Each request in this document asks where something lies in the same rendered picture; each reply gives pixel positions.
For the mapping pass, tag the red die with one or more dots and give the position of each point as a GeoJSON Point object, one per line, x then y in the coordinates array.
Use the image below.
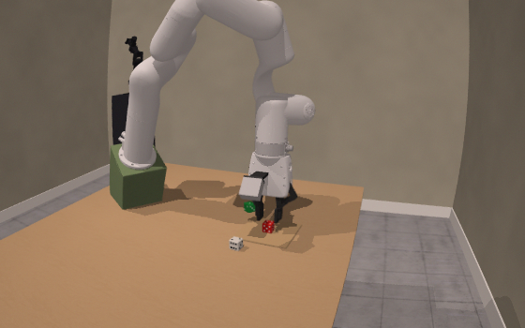
{"type": "Point", "coordinates": [268, 226]}

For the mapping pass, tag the dark green die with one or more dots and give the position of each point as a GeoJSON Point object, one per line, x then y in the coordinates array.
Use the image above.
{"type": "Point", "coordinates": [249, 206]}

